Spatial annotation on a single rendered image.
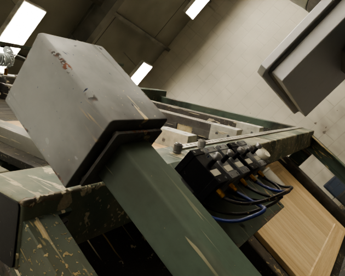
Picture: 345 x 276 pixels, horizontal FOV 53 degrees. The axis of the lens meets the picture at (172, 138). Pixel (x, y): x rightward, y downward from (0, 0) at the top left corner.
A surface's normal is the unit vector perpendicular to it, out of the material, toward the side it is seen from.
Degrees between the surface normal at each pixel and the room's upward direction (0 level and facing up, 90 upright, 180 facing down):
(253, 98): 90
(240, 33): 90
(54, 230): 90
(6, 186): 59
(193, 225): 90
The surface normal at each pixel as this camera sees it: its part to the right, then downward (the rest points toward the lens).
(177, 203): 0.58, -0.70
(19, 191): 0.18, -0.97
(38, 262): -0.53, 0.07
